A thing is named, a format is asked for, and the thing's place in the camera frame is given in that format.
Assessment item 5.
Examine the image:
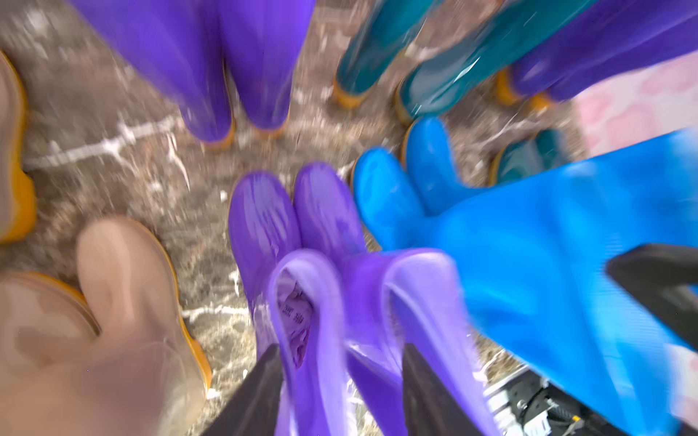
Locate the large purple boot back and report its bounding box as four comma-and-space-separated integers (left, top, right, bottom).
216, 0, 316, 134

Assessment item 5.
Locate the large purple boot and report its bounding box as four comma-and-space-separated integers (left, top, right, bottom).
216, 0, 316, 134
71, 0, 236, 148

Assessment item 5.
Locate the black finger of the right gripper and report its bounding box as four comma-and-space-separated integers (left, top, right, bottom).
605, 243, 697, 349

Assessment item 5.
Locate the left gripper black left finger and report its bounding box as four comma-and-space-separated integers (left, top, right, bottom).
202, 344, 284, 436

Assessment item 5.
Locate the teal rain boot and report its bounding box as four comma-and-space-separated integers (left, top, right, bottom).
394, 0, 594, 125
488, 129, 570, 186

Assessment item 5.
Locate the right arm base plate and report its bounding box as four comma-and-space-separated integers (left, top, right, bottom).
485, 367, 623, 436

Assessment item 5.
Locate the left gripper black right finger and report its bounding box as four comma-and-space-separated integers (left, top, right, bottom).
402, 344, 483, 436

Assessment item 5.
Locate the purple rain boot small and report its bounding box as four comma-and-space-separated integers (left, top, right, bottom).
496, 1, 697, 105
530, 22, 697, 110

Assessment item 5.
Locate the blue rain boot yellow sole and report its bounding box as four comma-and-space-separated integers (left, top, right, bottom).
351, 129, 697, 435

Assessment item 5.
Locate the large purple boot front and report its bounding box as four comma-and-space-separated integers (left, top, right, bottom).
71, 0, 236, 148

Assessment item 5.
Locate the beige rain boot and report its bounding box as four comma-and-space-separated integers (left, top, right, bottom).
1, 216, 212, 435
1, 54, 36, 245
1, 272, 100, 388

